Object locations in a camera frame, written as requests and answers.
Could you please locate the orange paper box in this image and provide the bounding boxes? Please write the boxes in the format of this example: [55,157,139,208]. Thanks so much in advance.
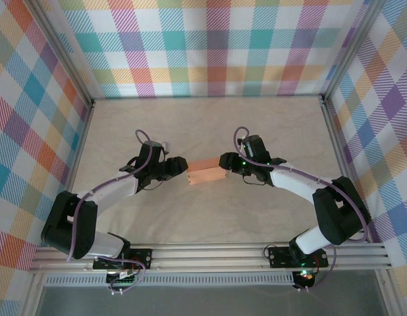
[186,157,228,187]

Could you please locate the aluminium side rail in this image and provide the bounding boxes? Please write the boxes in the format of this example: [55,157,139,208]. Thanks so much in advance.
[50,98,96,248]
[320,97,371,244]

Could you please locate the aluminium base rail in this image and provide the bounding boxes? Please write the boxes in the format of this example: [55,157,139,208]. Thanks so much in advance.
[28,242,394,274]

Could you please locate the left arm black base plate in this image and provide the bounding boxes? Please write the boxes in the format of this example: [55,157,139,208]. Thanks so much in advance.
[92,248,153,271]

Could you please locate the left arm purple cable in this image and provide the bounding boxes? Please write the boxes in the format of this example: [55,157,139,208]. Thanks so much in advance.
[67,130,158,296]

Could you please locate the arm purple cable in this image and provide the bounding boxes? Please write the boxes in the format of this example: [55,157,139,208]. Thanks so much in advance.
[233,126,371,292]
[67,130,158,296]

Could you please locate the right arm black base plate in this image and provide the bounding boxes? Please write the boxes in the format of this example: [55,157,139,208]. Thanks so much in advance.
[268,246,329,269]

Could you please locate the grey slotted cable duct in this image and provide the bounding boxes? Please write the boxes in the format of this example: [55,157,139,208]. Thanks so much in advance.
[45,274,295,286]

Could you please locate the aluminium frame post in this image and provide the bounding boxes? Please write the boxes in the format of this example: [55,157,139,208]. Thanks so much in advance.
[321,0,391,103]
[27,0,95,106]

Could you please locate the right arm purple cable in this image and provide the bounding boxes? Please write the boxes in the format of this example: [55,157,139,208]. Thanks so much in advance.
[233,126,371,292]

